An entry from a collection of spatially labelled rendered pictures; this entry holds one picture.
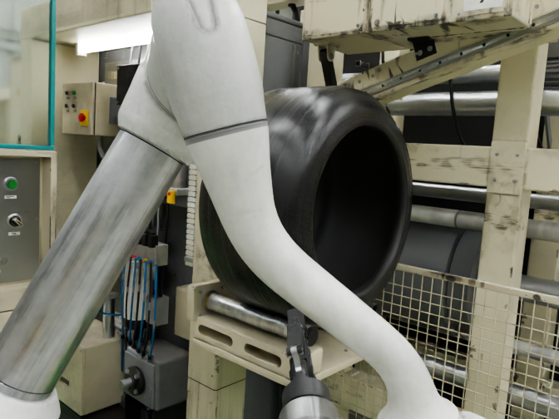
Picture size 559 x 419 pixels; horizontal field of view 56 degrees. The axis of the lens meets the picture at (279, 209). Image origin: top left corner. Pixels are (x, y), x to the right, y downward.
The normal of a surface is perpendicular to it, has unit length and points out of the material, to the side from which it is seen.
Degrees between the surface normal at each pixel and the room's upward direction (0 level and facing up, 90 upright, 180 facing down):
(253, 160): 93
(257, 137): 90
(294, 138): 66
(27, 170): 90
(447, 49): 90
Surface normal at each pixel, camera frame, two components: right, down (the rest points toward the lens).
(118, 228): 0.51, 0.21
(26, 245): 0.75, 0.12
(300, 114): -0.18, -0.65
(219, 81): 0.21, 0.07
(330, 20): -0.66, 0.04
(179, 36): -0.29, 0.05
